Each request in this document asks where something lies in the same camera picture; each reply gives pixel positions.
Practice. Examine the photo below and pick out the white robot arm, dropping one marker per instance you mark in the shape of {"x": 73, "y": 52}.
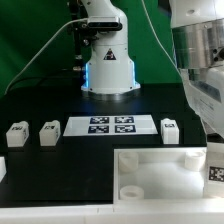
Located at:
{"x": 197, "y": 28}

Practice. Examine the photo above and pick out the white left obstacle block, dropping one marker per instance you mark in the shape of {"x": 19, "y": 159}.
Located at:
{"x": 2, "y": 168}

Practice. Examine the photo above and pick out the white front fence rail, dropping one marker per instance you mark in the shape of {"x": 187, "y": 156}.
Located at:
{"x": 208, "y": 211}

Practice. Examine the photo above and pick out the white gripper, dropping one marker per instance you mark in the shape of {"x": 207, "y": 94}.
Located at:
{"x": 204, "y": 90}

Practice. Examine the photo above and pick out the white marker sheet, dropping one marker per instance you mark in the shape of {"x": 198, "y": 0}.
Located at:
{"x": 110, "y": 125}

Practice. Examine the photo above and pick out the white square tabletop part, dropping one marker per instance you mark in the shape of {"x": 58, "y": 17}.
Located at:
{"x": 177, "y": 173}

